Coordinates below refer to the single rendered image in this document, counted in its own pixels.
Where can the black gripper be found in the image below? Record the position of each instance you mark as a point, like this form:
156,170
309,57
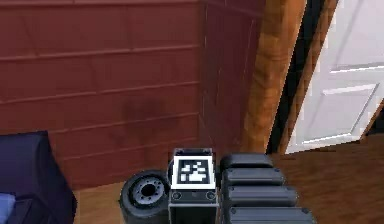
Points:
144,196

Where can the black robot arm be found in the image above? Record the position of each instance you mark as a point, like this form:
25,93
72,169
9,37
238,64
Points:
256,193

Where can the dark blue sofa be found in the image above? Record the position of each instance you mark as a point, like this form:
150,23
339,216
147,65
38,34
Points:
30,173

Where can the white panelled room door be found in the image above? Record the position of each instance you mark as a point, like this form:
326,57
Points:
346,76

